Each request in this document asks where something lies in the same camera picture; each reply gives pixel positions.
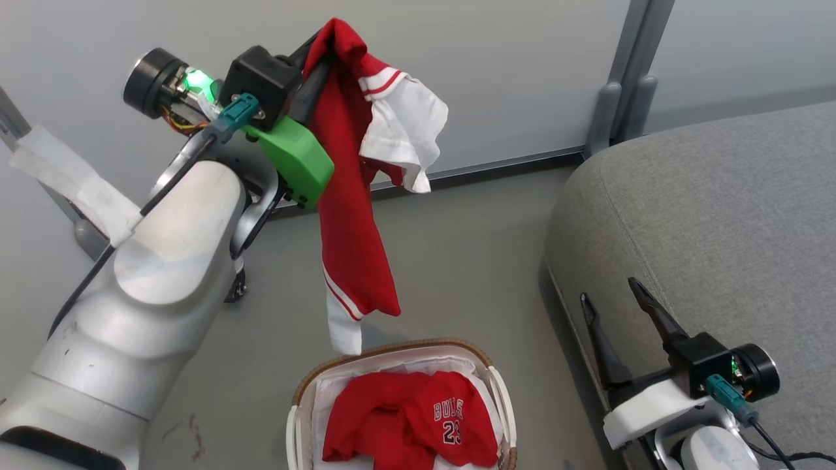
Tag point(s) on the dark partition floor rail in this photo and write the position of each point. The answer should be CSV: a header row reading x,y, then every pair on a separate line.
x,y
496,168

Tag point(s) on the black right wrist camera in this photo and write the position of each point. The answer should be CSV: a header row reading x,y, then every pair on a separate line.
x,y
702,362

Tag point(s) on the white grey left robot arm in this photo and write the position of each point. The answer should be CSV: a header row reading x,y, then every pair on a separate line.
x,y
163,248

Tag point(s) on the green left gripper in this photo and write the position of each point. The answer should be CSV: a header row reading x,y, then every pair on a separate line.
x,y
294,163

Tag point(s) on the red Bulls 23 jersey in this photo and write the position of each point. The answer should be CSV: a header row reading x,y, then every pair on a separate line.
x,y
392,418

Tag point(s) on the white tape wrap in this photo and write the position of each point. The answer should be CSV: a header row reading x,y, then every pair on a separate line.
x,y
65,176

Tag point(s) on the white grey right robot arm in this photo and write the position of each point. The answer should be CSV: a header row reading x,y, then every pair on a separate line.
x,y
715,454

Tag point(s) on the wicker basket with white liner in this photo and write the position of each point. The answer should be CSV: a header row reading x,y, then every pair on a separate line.
x,y
339,385

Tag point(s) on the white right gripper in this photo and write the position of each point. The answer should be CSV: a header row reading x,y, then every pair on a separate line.
x,y
646,408

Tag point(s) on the red white striped garment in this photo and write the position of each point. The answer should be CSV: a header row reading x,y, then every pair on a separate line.
x,y
353,196

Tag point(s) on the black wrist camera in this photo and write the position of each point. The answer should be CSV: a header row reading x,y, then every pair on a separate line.
x,y
261,78
702,362

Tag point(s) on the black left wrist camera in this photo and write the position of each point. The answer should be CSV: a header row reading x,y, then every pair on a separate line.
x,y
261,78

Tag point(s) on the grey fabric sofa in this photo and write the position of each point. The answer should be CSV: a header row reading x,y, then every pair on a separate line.
x,y
718,228

